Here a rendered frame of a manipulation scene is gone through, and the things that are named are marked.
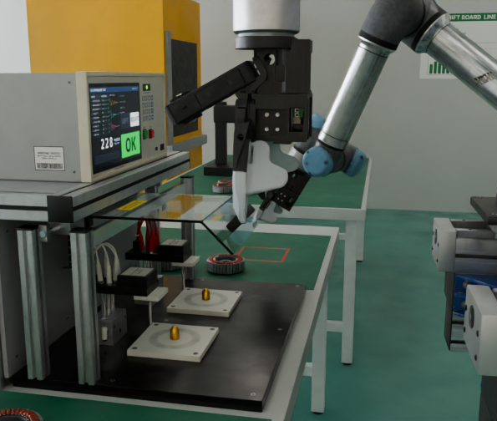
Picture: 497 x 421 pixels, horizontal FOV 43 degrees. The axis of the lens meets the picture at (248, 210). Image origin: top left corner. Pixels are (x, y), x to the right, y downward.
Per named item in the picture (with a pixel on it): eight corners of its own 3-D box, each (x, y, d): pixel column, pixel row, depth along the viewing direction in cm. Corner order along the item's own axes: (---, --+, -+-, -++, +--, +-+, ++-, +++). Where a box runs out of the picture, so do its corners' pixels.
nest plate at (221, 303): (242, 296, 161) (242, 291, 160) (229, 317, 146) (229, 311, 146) (185, 291, 164) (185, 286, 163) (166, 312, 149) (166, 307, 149)
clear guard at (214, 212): (259, 225, 134) (259, 196, 133) (233, 255, 111) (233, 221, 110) (114, 218, 140) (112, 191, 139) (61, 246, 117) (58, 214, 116)
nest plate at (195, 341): (219, 332, 137) (219, 327, 137) (200, 362, 123) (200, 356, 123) (153, 327, 140) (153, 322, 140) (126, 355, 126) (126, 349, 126)
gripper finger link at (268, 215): (267, 233, 174) (285, 206, 177) (249, 222, 174) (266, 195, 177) (266, 236, 177) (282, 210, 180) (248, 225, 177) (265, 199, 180)
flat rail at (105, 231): (189, 190, 170) (189, 180, 169) (85, 252, 110) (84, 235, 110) (185, 190, 170) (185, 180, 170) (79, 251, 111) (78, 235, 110)
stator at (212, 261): (247, 266, 193) (247, 253, 192) (240, 276, 182) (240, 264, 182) (212, 263, 195) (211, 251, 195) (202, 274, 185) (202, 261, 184)
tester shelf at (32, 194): (190, 168, 172) (190, 151, 171) (73, 223, 107) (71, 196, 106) (40, 164, 180) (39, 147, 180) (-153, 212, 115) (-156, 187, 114)
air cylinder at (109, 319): (127, 332, 138) (126, 307, 137) (113, 346, 130) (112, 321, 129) (105, 330, 139) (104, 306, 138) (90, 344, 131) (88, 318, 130)
